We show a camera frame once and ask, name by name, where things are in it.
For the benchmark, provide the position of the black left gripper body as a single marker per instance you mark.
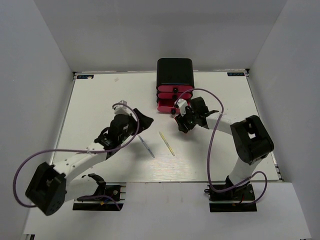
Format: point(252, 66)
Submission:
point(132, 129)

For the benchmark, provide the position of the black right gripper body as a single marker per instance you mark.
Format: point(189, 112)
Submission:
point(189, 119)

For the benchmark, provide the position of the pink bottom drawer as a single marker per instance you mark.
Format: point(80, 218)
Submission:
point(167, 106)

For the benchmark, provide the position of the pink drawer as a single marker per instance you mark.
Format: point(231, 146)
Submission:
point(168, 88)
point(167, 106)
point(174, 96)

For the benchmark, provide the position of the pink top drawer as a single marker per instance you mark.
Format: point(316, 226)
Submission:
point(168, 88)

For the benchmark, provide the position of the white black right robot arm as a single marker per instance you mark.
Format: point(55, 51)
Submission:
point(251, 139)

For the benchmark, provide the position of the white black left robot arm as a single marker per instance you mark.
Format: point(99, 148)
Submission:
point(54, 184)

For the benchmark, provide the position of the blue thin pen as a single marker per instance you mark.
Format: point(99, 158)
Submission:
point(146, 146)

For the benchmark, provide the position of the yellow thin pen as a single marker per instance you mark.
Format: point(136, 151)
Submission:
point(166, 143)

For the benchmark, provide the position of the black drawer cabinet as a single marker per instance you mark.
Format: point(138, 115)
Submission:
point(174, 71)

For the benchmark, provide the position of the right table logo sticker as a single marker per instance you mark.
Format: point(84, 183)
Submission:
point(236, 74)

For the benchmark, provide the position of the table logo sticker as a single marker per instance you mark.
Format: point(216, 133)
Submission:
point(85, 76)
point(236, 74)

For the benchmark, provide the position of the left table logo sticker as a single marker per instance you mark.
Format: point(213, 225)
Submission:
point(85, 76)

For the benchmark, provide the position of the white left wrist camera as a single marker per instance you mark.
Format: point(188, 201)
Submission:
point(120, 106)

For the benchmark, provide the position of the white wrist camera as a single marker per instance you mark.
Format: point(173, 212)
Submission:
point(120, 106)
point(180, 106)

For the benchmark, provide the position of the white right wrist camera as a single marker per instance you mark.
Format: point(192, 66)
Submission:
point(180, 106)

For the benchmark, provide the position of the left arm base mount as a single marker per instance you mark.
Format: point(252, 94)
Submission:
point(109, 197)

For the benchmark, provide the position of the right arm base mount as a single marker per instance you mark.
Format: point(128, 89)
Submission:
point(234, 201)

